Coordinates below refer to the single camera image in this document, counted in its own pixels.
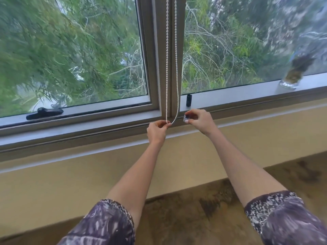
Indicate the patterned purple sleeve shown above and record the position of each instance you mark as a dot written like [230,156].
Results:
[102,224]
[286,216]

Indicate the glass vase with plant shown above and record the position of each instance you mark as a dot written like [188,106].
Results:
[296,71]

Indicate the grey window frame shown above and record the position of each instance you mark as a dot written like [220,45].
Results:
[163,104]

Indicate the person's left thumb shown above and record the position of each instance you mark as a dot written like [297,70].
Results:
[166,127]

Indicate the person's left hand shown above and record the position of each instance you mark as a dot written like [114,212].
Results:
[155,133]

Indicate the person's right forearm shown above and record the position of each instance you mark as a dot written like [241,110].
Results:
[244,168]

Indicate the small black window latch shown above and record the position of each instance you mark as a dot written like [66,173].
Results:
[188,100]

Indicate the person's right hand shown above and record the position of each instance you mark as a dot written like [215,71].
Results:
[201,123]

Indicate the person's right thumb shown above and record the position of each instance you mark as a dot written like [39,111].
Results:
[192,120]

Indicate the patterned purple right sleeve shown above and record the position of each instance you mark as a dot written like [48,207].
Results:
[286,216]

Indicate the patterned purple left sleeve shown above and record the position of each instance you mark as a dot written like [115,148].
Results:
[102,224]

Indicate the person's left forearm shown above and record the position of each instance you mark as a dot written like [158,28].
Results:
[131,181]

